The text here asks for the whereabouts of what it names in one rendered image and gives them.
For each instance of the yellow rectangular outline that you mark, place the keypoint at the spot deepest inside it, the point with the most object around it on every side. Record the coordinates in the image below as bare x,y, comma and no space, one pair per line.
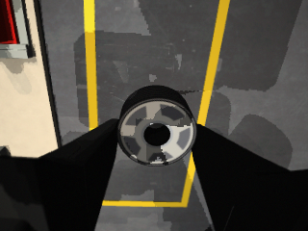
205,100

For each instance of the black tyre with grey rim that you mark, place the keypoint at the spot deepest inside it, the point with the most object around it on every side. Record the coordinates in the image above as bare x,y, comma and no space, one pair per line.
156,147

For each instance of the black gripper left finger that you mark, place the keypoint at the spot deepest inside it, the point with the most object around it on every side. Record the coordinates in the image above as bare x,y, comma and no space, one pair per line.
62,190

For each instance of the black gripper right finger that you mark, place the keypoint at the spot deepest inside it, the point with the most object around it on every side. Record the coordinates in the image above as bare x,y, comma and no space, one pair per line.
244,191

